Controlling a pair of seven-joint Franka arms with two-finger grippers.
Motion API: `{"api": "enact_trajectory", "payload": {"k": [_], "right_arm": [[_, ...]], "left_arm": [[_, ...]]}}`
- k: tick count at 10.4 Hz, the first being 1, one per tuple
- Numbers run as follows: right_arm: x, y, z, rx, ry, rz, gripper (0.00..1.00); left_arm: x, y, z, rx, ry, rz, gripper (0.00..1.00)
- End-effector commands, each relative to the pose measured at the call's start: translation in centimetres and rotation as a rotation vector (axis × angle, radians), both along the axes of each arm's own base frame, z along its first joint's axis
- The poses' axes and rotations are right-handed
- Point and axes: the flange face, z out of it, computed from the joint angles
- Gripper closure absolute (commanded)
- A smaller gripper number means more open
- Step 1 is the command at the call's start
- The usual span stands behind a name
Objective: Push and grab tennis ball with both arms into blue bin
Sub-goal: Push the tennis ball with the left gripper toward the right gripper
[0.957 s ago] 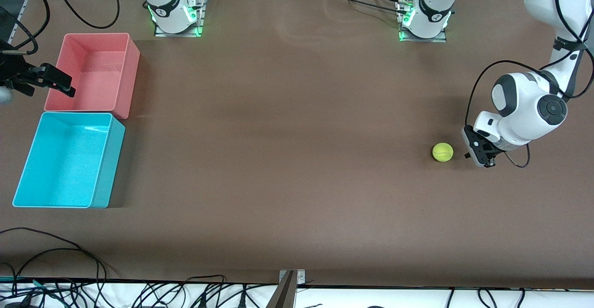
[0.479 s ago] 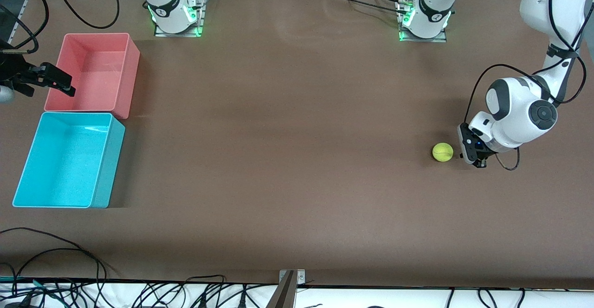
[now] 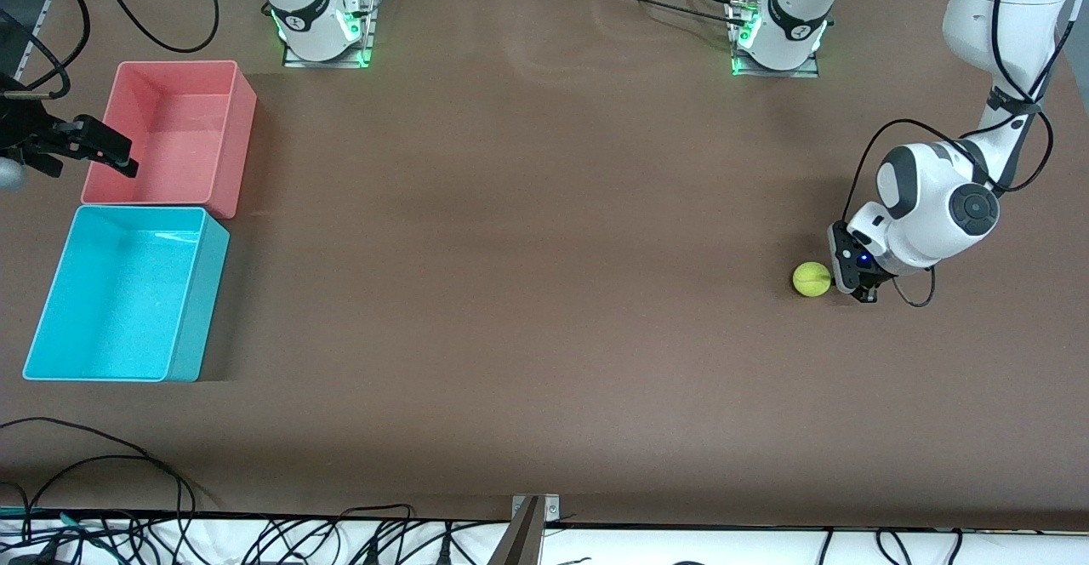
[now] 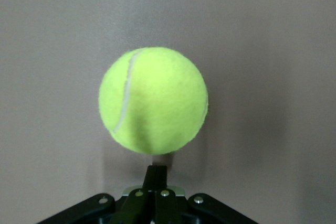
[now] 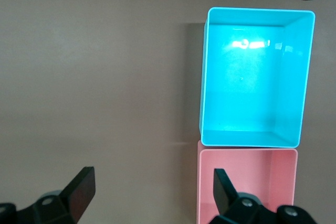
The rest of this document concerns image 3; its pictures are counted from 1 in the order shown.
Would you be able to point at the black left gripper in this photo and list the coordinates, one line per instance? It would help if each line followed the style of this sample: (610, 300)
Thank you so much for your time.
(866, 285)

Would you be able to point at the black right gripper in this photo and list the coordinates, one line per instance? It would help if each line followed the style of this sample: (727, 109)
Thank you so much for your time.
(53, 140)

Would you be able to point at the yellow tennis ball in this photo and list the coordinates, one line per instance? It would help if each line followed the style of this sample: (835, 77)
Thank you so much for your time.
(812, 279)

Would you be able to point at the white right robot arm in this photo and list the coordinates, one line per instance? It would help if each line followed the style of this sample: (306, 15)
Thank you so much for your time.
(306, 12)

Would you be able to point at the pink plastic bin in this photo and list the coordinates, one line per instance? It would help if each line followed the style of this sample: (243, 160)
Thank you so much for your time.
(196, 139)

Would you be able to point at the blue plastic bin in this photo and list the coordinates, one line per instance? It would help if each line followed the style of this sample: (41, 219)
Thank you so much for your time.
(119, 293)

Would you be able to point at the dark grey metal bar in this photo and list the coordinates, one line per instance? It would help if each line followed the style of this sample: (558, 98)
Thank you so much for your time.
(519, 544)

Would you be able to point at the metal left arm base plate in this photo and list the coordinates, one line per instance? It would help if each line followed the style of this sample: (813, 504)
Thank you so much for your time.
(774, 74)

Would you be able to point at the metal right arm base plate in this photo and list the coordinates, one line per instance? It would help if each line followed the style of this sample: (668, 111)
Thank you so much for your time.
(367, 36)

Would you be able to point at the small metal table bracket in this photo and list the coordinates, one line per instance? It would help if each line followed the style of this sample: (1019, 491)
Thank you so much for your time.
(551, 510)

